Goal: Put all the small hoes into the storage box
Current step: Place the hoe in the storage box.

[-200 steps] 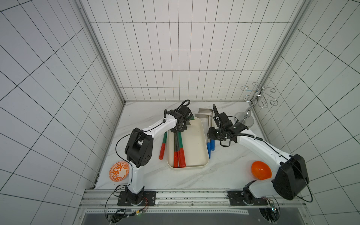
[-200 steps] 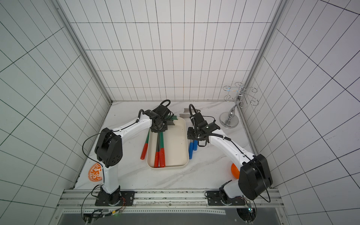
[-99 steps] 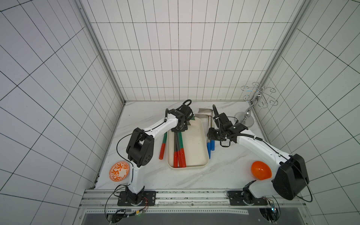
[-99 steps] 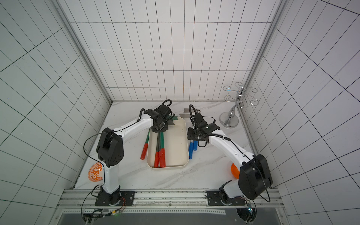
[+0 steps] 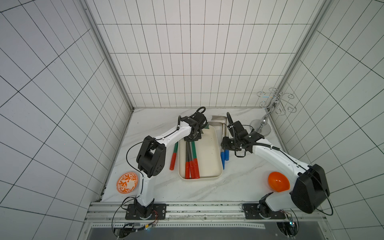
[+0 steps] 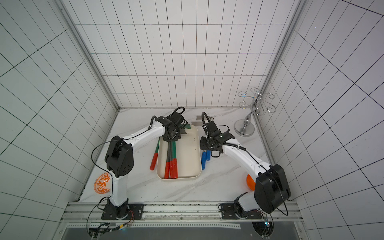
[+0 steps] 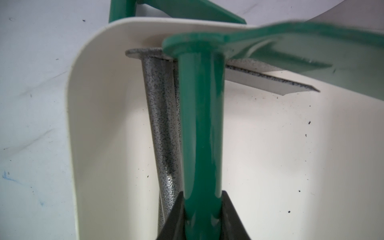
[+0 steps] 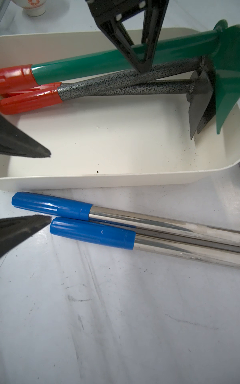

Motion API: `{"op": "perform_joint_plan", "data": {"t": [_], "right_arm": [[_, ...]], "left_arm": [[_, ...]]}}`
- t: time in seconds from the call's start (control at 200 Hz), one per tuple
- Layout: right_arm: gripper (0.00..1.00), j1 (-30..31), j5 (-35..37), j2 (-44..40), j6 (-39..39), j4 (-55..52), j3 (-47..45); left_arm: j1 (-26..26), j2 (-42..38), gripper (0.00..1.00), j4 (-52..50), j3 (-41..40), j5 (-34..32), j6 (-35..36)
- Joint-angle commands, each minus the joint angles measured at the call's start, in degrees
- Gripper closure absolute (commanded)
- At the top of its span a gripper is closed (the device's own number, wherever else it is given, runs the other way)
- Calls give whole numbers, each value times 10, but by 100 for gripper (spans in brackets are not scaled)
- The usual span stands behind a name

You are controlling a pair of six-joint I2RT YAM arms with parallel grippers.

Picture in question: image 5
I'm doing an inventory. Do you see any chrome cup rack stand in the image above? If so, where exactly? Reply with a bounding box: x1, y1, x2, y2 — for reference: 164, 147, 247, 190
251, 88, 297, 136

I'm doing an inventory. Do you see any grey speckled hoe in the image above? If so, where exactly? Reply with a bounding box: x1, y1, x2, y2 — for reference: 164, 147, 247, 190
185, 142, 190, 179
188, 142, 195, 179

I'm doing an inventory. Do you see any cream plastic storage box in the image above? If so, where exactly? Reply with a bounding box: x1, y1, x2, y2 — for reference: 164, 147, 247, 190
176, 125, 223, 182

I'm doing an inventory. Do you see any orange plastic bowl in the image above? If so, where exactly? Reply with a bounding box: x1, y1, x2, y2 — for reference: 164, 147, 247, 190
268, 172, 291, 193

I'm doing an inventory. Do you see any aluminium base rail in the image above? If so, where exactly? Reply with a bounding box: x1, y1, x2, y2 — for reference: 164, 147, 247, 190
85, 202, 328, 230

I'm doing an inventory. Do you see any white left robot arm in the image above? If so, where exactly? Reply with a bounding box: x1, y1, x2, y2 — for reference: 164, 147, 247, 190
134, 107, 208, 219

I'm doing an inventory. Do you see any green hoe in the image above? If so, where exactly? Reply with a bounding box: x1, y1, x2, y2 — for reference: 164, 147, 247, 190
190, 141, 200, 179
170, 142, 179, 171

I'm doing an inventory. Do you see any orange patterned white bowl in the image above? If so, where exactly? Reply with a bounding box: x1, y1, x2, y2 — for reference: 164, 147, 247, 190
116, 172, 139, 195

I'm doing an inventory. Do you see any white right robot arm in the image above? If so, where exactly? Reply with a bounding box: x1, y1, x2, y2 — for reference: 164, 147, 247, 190
221, 113, 330, 219

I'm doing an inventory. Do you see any chrome hoe blue handle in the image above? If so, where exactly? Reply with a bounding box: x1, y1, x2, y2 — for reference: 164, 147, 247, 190
209, 121, 226, 169
212, 116, 229, 162

